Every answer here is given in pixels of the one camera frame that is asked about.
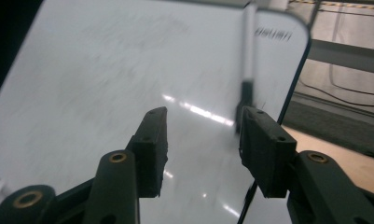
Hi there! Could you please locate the grey metal frame beam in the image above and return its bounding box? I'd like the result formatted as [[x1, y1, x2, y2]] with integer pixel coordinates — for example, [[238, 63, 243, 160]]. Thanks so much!
[[308, 38, 374, 77]]

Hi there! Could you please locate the yellow black striped tape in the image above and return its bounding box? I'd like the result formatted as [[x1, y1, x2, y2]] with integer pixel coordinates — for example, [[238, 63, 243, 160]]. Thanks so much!
[[288, 0, 374, 11]]

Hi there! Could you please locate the white whiteboard with dark frame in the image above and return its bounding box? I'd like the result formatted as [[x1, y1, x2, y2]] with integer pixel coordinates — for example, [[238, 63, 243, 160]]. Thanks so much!
[[0, 0, 312, 224]]

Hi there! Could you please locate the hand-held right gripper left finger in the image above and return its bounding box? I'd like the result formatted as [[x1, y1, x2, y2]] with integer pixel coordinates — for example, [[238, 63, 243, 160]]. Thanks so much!
[[127, 106, 169, 198]]

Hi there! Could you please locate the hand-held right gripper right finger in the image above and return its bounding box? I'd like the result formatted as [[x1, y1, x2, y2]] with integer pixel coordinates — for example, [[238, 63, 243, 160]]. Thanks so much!
[[239, 105, 298, 199]]

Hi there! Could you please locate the black cable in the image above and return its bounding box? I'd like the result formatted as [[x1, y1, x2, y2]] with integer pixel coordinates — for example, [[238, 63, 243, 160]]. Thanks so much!
[[328, 8, 374, 97], [298, 76, 374, 108]]

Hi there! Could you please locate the white marker with black cap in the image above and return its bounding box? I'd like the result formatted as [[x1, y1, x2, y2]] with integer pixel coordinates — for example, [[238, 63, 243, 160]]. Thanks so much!
[[235, 3, 259, 134]]

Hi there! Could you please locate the dark floor mat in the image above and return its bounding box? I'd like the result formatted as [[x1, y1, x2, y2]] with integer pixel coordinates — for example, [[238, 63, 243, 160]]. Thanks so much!
[[282, 100, 374, 161]]

